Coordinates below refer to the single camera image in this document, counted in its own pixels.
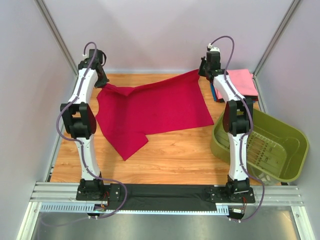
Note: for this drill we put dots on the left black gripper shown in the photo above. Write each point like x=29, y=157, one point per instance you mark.
x=101, y=80

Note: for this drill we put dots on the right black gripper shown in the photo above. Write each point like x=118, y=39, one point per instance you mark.
x=202, y=70

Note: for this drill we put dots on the crimson red t shirt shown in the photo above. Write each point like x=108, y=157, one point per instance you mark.
x=127, y=115

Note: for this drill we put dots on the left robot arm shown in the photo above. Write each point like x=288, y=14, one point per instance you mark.
x=80, y=122

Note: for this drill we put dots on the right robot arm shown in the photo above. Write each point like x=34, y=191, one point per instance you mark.
x=237, y=122

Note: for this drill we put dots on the pink folded t shirt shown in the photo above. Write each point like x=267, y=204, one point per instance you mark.
x=239, y=77

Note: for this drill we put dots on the olive green plastic basket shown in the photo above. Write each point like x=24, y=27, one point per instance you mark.
x=275, y=151

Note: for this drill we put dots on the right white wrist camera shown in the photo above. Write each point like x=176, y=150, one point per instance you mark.
x=211, y=48

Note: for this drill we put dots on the left aluminium frame post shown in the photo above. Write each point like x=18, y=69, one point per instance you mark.
x=56, y=33

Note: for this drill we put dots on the aluminium frame post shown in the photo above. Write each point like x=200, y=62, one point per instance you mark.
x=277, y=35
x=56, y=33

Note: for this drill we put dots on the right aluminium frame post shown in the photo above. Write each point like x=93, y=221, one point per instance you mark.
x=277, y=35

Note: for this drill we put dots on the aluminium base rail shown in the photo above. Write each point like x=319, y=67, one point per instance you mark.
x=61, y=198

